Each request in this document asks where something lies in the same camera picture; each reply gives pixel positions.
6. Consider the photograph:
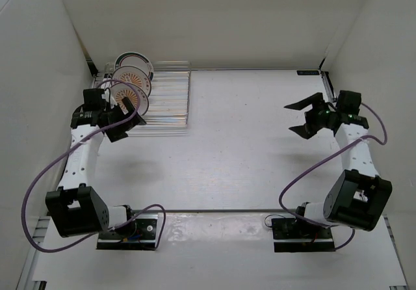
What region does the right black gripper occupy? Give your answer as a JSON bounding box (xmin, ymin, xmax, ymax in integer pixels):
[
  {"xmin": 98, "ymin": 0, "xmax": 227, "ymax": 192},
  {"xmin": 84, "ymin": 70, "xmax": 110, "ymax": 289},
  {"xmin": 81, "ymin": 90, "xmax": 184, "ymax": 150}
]
[{"xmin": 284, "ymin": 93, "xmax": 337, "ymax": 140}]

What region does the orange sunburst plate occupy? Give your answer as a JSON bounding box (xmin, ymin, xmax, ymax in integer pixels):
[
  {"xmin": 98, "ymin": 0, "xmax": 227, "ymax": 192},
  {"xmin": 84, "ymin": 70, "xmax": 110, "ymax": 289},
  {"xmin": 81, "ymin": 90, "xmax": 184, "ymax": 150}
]
[
  {"xmin": 112, "ymin": 66, "xmax": 151, "ymax": 96},
  {"xmin": 110, "ymin": 83, "xmax": 150, "ymax": 116}
]

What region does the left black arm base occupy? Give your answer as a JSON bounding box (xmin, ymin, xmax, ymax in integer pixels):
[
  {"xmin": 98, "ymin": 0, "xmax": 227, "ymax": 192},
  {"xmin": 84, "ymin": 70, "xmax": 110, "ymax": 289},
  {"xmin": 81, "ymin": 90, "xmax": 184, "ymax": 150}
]
[{"xmin": 96, "ymin": 214, "xmax": 159, "ymax": 251}]

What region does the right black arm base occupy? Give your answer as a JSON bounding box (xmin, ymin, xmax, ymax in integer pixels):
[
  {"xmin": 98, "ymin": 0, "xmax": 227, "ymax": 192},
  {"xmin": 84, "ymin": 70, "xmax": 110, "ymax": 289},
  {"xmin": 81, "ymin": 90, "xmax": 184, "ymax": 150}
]
[{"xmin": 271, "ymin": 218, "xmax": 335, "ymax": 253}]

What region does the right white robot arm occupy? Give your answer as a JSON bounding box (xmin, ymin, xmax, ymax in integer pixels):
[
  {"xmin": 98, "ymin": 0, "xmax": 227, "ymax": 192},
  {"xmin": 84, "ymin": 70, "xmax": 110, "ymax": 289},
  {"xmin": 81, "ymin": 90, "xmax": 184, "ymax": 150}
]
[{"xmin": 284, "ymin": 90, "xmax": 393, "ymax": 238}]

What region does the green rimmed white plate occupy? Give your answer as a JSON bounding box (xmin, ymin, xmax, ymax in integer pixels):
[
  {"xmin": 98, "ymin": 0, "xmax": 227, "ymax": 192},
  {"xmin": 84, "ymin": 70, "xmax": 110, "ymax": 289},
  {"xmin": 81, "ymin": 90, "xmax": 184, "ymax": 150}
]
[{"xmin": 114, "ymin": 51, "xmax": 154, "ymax": 81}]

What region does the orange sunburst plate front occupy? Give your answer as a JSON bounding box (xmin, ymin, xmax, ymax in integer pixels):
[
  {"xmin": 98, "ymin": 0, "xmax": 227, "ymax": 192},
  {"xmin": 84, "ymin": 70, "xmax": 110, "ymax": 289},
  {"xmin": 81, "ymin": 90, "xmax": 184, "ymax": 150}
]
[{"xmin": 110, "ymin": 83, "xmax": 150, "ymax": 116}]

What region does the small dark label plate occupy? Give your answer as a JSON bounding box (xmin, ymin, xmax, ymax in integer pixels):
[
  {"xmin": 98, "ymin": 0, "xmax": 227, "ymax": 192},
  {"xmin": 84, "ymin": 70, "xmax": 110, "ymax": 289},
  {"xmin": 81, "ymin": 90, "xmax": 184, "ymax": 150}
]
[{"xmin": 296, "ymin": 70, "xmax": 320, "ymax": 76}]

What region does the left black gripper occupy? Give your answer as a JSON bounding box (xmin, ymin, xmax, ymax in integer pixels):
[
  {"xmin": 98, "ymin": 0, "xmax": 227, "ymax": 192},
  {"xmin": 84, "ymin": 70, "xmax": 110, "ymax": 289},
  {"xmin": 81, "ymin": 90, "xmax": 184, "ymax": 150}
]
[{"xmin": 103, "ymin": 97, "xmax": 146, "ymax": 142}]

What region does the metal wire dish rack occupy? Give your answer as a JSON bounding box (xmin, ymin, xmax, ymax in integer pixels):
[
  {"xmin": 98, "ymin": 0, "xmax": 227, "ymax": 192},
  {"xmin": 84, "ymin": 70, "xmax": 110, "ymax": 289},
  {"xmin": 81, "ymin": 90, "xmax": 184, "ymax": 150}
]
[{"xmin": 92, "ymin": 61, "xmax": 191, "ymax": 137}]

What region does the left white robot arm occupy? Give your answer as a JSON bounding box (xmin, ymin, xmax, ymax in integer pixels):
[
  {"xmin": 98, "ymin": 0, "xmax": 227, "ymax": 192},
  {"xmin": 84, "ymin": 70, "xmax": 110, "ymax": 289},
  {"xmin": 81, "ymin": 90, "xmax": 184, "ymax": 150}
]
[{"xmin": 45, "ymin": 83, "xmax": 149, "ymax": 238}]

